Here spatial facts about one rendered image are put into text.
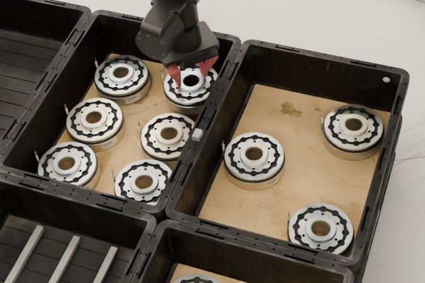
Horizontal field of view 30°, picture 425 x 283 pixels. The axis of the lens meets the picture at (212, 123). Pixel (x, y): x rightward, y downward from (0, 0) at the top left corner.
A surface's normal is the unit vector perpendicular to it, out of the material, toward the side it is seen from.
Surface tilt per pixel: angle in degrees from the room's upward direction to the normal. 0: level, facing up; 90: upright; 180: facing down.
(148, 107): 0
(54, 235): 0
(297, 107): 0
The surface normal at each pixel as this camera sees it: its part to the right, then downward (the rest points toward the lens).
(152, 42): -0.43, 0.72
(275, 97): -0.07, -0.64
